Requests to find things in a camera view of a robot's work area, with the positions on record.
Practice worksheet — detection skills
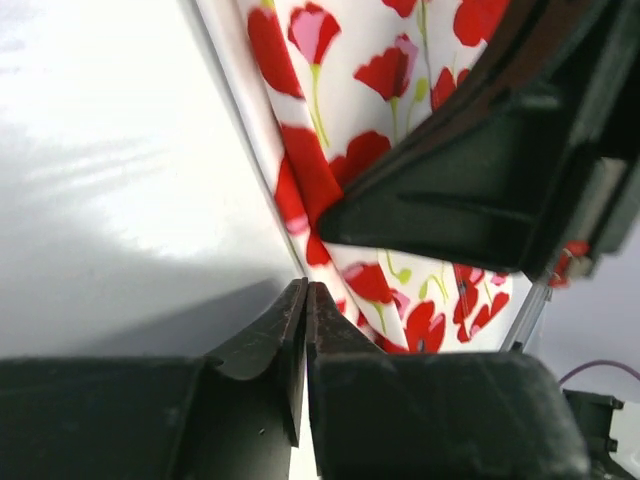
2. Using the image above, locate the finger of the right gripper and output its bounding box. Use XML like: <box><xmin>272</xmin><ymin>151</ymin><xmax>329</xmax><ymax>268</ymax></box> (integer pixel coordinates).
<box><xmin>318</xmin><ymin>94</ymin><xmax>574</xmax><ymax>279</ymax></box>
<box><xmin>345</xmin><ymin>1</ymin><xmax>565</xmax><ymax>199</ymax></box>

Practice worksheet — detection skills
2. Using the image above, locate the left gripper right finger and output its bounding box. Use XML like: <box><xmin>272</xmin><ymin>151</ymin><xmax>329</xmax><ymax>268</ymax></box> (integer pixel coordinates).
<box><xmin>306</xmin><ymin>282</ymin><xmax>590</xmax><ymax>479</ymax></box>

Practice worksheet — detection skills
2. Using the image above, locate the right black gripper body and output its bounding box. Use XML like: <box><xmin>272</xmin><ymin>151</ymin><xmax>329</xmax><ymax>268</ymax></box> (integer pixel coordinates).
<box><xmin>509</xmin><ymin>1</ymin><xmax>639</xmax><ymax>280</ymax></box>

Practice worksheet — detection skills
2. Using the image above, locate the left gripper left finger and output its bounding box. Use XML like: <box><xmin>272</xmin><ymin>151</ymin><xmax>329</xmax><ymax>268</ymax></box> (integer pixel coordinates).
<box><xmin>1</xmin><ymin>279</ymin><xmax>308</xmax><ymax>479</ymax></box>

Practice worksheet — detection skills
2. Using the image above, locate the white red poppy skirt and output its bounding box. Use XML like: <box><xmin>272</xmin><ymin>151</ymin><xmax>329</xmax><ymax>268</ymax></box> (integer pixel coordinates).
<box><xmin>198</xmin><ymin>1</ymin><xmax>515</xmax><ymax>353</ymax></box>

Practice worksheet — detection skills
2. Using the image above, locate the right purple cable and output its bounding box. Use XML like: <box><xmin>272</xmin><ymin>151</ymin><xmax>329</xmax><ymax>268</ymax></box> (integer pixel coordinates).
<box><xmin>558</xmin><ymin>359</ymin><xmax>640</xmax><ymax>389</ymax></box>

